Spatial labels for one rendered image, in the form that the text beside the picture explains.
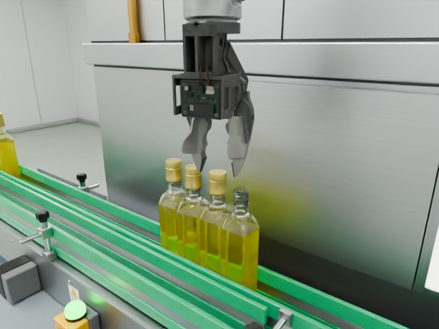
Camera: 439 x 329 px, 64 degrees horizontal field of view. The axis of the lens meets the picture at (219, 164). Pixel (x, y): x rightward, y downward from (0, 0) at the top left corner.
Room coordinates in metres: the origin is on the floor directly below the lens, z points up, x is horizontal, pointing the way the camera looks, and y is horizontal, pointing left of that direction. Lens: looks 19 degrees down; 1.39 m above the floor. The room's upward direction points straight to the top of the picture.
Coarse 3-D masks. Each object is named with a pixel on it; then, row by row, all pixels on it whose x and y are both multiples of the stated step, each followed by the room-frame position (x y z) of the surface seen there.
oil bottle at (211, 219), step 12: (204, 216) 0.61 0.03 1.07; (216, 216) 0.60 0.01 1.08; (204, 228) 0.61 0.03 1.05; (216, 228) 0.59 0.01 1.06; (204, 240) 0.61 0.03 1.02; (216, 240) 0.59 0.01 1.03; (204, 252) 0.61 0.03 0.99; (216, 252) 0.59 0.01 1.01; (204, 264) 0.61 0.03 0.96; (216, 264) 0.59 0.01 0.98
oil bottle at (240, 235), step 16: (224, 224) 0.58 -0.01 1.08; (240, 224) 0.56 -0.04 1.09; (256, 224) 0.58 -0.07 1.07; (224, 240) 0.57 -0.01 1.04; (240, 240) 0.55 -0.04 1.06; (256, 240) 0.58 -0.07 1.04; (224, 256) 0.57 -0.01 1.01; (240, 256) 0.55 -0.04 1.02; (256, 256) 0.58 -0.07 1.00; (224, 272) 0.57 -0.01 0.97; (240, 272) 0.55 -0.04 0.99; (256, 272) 0.58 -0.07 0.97; (256, 288) 0.58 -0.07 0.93
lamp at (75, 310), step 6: (78, 300) 0.64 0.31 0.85; (66, 306) 0.62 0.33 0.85; (72, 306) 0.62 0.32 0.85; (78, 306) 0.62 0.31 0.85; (84, 306) 0.63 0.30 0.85; (66, 312) 0.61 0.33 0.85; (72, 312) 0.60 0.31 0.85; (78, 312) 0.61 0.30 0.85; (84, 312) 0.62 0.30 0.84; (66, 318) 0.61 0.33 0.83; (72, 318) 0.60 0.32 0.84; (78, 318) 0.61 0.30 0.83
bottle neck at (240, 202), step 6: (234, 192) 0.58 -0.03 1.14; (240, 192) 0.57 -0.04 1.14; (246, 192) 0.58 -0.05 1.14; (234, 198) 0.58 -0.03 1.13; (240, 198) 0.57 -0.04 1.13; (246, 198) 0.57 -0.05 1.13; (234, 204) 0.58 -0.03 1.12; (240, 204) 0.57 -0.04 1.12; (246, 204) 0.57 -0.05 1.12; (234, 210) 0.58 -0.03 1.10; (240, 210) 0.57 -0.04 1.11; (246, 210) 0.58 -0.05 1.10; (240, 216) 0.57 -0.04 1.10
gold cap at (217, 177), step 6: (210, 174) 0.61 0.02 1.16; (216, 174) 0.61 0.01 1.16; (222, 174) 0.61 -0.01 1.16; (210, 180) 0.62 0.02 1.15; (216, 180) 0.61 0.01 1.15; (222, 180) 0.61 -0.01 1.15; (210, 186) 0.61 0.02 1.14; (216, 186) 0.61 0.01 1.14; (222, 186) 0.61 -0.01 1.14; (210, 192) 0.61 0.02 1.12; (216, 192) 0.61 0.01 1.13; (222, 192) 0.61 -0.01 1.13
